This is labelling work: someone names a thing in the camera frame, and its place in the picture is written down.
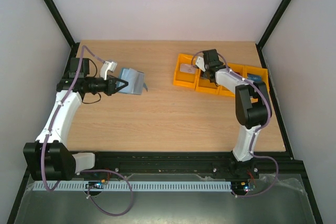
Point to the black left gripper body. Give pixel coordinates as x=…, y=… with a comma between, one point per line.
x=111, y=81

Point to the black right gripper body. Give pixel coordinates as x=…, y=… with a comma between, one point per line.
x=208, y=73

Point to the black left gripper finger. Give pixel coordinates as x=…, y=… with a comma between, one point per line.
x=121, y=82
x=122, y=88

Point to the teal card holder wallet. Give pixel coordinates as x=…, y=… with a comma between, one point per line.
x=135, y=79

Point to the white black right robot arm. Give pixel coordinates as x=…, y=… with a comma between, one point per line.
x=252, y=108

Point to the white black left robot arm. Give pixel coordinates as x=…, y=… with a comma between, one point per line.
x=48, y=157

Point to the white patterned card stack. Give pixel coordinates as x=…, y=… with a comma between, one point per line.
x=187, y=68

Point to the blue card stack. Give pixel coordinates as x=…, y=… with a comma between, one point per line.
x=254, y=77

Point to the yellow plastic bin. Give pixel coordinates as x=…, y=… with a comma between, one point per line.
x=204, y=85
x=257, y=74
x=184, y=79
x=228, y=81

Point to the grey metal front plate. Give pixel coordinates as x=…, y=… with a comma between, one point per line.
x=284, y=202

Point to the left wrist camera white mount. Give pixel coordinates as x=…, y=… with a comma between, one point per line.
x=108, y=66

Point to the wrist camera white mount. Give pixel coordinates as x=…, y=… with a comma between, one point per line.
x=200, y=63
x=108, y=66

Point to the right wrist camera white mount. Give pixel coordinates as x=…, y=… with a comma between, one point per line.
x=200, y=63

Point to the black corner frame post left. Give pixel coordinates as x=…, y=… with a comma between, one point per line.
x=60, y=22

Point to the black corner frame post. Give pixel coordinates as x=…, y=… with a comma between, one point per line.
x=60, y=22
x=273, y=23

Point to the light blue slotted cable duct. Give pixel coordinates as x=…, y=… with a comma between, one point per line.
x=211, y=186

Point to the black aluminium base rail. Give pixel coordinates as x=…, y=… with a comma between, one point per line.
x=217, y=165

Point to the black corner frame post right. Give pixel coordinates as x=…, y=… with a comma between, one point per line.
x=273, y=23

